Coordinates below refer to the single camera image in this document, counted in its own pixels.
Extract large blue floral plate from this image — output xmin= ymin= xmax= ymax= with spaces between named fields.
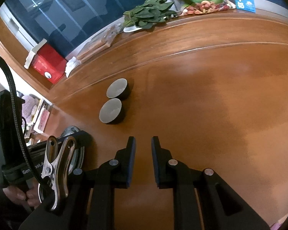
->
xmin=60 ymin=125 xmax=86 ymax=173

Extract dark bowl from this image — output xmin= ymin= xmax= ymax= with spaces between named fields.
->
xmin=106 ymin=78 xmax=131 ymax=100
xmin=99 ymin=98 xmax=125 ymax=124

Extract person left hand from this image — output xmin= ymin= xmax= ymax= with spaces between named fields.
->
xmin=3 ymin=179 xmax=40 ymax=209

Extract metal spring clip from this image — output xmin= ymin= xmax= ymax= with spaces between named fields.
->
xmin=38 ymin=136 xmax=76 ymax=211

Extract stack of books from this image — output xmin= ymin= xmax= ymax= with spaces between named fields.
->
xmin=22 ymin=96 xmax=50 ymax=146

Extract purple plush toy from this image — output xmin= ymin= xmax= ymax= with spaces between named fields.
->
xmin=22 ymin=95 xmax=39 ymax=125

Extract red tea box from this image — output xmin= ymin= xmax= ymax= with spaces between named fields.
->
xmin=24 ymin=39 xmax=67 ymax=84

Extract white crumpled tissue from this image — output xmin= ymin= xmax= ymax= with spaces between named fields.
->
xmin=65 ymin=57 xmax=82 ymax=77

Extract wrapped brown packages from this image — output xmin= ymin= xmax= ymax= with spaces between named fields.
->
xmin=76 ymin=23 xmax=122 ymax=62

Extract white plate with greens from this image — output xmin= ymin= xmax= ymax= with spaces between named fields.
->
xmin=122 ymin=0 xmax=180 ymax=33

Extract green leafy vegetables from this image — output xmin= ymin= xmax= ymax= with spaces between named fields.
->
xmin=122 ymin=0 xmax=178 ymax=30

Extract black cable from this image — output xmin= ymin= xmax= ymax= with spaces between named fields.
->
xmin=0 ymin=51 xmax=49 ymax=192

